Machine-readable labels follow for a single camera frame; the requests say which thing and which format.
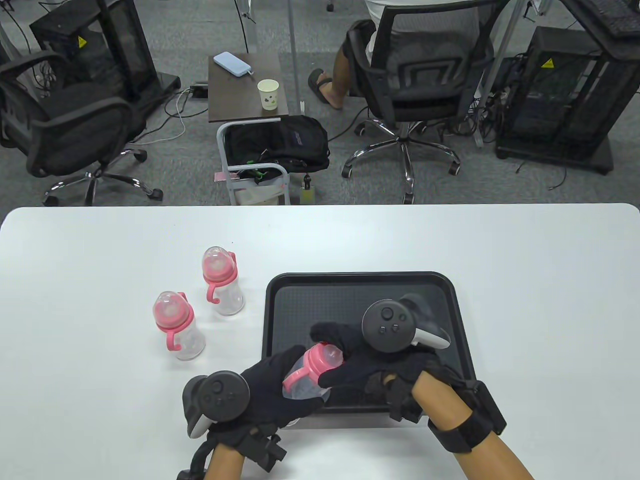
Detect person's right hand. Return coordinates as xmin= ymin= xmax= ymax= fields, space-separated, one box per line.
xmin=309 ymin=321 xmax=462 ymax=422

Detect person's left hand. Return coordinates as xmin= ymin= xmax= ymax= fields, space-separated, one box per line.
xmin=206 ymin=344 xmax=326 ymax=448

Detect grey handheld controller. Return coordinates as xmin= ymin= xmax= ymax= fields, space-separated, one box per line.
xmin=182 ymin=370 xmax=251 ymax=440
xmin=361 ymin=293 xmax=452 ymax=355

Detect person's left forearm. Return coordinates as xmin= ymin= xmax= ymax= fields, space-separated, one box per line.
xmin=203 ymin=444 xmax=247 ymax=480

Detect black plastic tray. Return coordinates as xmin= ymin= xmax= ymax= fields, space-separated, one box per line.
xmin=262 ymin=271 xmax=476 ymax=416

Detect white plastic bag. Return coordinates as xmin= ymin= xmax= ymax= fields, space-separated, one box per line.
xmin=234 ymin=176 xmax=282 ymax=206

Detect black backpack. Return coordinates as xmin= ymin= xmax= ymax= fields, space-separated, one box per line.
xmin=223 ymin=115 xmax=331 ymax=174

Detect grey slanted desk leg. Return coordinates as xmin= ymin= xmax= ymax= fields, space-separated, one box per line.
xmin=475 ymin=0 xmax=532 ymax=149

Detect white paper cup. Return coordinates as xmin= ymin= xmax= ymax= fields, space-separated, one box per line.
xmin=257 ymin=79 xmax=279 ymax=111

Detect black sandal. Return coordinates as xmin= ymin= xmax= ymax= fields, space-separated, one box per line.
xmin=308 ymin=68 xmax=335 ymax=106

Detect black mesh office chair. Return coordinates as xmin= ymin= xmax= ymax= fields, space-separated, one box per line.
xmin=341 ymin=0 xmax=513 ymax=205
xmin=0 ymin=50 xmax=164 ymax=207

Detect grey metal pole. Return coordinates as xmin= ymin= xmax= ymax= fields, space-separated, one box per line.
xmin=287 ymin=0 xmax=307 ymax=115

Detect light blue power bank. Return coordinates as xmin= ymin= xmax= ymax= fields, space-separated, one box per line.
xmin=213 ymin=51 xmax=255 ymax=79

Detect black mesh equipment cabinet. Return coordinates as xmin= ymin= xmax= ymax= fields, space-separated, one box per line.
xmin=495 ymin=25 xmax=640 ymax=176
xmin=29 ymin=0 xmax=182 ymax=103

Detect white desk leg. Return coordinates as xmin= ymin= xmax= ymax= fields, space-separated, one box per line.
xmin=235 ymin=0 xmax=259 ymax=55

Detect black keyboard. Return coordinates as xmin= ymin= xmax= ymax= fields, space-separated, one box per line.
xmin=590 ymin=0 xmax=640 ymax=40

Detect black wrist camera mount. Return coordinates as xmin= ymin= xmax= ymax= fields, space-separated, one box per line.
xmin=386 ymin=381 xmax=427 ymax=424
xmin=239 ymin=424 xmax=289 ymax=473

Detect black braided cable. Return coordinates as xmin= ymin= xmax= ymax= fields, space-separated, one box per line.
xmin=189 ymin=439 xmax=217 ymax=472

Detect black wrist strap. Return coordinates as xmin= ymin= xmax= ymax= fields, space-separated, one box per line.
xmin=427 ymin=406 xmax=494 ymax=454

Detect tangle of black cables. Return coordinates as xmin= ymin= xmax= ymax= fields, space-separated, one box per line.
xmin=450 ymin=75 xmax=518 ymax=143

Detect brown side table white frame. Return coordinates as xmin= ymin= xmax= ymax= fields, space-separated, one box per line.
xmin=207 ymin=50 xmax=292 ymax=207

